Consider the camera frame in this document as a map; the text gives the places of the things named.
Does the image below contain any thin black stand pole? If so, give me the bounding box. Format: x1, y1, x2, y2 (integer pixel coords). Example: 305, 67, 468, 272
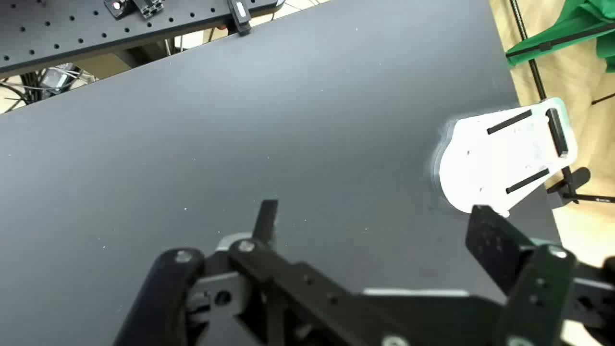
508, 0, 549, 103

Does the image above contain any green plastic object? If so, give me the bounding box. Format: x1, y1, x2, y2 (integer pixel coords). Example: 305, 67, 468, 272
504, 0, 615, 73

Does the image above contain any black clamp knob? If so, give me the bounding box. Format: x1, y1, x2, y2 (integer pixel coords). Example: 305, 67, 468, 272
547, 165, 615, 207

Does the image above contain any black bracket on breadboard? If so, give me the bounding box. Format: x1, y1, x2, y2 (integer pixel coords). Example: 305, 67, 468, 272
226, 0, 255, 38

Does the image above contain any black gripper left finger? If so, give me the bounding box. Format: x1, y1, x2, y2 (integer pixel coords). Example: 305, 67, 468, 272
114, 197, 412, 346

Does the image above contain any aluminium mounting block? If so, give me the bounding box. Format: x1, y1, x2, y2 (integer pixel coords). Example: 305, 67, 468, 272
105, 0, 168, 19

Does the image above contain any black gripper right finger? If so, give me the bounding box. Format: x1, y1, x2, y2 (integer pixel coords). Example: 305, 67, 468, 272
464, 203, 615, 346

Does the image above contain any white slotted metal plate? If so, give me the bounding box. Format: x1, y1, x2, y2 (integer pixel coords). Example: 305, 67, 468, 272
433, 96, 581, 219

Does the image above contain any black perforated breadboard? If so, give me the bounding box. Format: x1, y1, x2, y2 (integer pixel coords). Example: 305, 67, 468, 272
0, 0, 285, 78

